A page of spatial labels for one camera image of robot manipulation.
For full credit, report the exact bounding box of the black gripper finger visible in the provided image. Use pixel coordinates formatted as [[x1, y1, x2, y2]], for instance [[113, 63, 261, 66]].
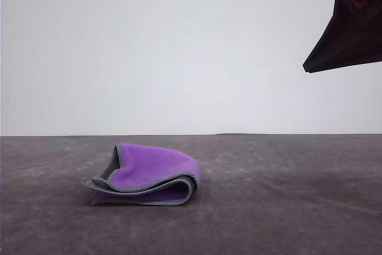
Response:
[[307, 13, 382, 74], [302, 0, 371, 73]]

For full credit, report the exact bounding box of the purple towel with grey hem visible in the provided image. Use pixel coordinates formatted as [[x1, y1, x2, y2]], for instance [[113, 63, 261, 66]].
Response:
[[85, 142, 201, 207]]

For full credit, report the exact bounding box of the grey table cloth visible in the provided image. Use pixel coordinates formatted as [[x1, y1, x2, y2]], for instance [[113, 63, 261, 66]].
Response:
[[0, 133, 382, 255]]

